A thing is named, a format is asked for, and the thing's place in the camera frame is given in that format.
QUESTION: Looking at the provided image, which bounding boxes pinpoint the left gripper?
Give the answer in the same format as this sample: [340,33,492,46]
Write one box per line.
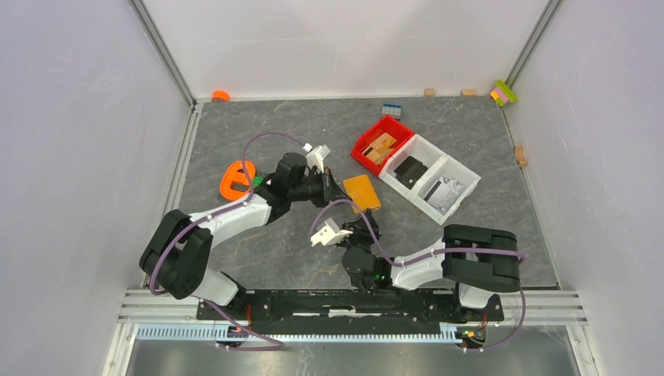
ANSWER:
[289,168,352,208]

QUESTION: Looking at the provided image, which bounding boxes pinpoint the orange card holder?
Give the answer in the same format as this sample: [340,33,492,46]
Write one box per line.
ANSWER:
[343,175,381,214]

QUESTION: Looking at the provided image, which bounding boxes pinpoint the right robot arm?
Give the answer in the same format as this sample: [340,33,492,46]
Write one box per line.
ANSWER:
[340,211,525,320]

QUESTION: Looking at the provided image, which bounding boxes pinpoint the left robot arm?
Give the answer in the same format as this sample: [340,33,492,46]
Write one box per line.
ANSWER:
[139,153,347,320]

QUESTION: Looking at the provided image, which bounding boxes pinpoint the cards in white bin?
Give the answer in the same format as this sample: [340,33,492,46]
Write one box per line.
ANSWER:
[424,176,465,212]

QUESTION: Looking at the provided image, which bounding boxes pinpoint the red plastic bin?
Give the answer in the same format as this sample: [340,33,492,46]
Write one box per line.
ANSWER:
[351,115,414,176]

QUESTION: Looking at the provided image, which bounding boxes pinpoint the black wallet in bin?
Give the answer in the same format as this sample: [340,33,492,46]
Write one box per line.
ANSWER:
[394,156,428,190]

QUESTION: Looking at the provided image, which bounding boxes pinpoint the white bin near red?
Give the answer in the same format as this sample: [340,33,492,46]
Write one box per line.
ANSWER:
[378,134,443,198]

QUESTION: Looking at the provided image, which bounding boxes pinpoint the blue lego brick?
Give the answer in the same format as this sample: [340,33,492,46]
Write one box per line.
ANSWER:
[381,103,402,119]

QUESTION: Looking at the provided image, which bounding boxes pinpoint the white bin far right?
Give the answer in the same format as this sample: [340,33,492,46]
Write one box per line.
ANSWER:
[410,156,481,225]

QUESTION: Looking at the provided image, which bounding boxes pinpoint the colourful block stack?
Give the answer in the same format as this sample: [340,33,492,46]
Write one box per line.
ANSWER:
[489,80,518,107]

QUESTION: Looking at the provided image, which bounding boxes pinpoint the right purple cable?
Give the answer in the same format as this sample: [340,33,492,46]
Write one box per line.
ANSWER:
[309,198,528,354]

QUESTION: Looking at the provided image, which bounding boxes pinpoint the purple cable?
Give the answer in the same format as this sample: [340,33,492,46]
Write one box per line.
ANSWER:
[309,198,528,354]
[149,132,312,352]

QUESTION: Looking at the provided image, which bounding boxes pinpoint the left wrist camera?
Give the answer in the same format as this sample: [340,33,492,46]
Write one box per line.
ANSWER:
[302,143,330,172]

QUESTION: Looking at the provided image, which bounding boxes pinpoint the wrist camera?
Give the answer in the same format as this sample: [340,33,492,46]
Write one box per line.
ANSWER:
[310,219,353,247]
[302,143,330,172]

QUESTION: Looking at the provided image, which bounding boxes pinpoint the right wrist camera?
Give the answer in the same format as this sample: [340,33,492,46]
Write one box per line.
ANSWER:
[310,219,353,247]

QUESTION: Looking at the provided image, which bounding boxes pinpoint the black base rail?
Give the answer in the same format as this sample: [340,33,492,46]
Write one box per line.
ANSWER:
[223,288,504,335]

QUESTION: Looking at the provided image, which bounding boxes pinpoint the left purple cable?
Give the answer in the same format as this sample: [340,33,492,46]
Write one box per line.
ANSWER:
[149,132,312,352]

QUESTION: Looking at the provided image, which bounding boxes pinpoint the wooden block on rail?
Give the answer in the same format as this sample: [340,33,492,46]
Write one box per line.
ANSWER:
[514,145,529,168]

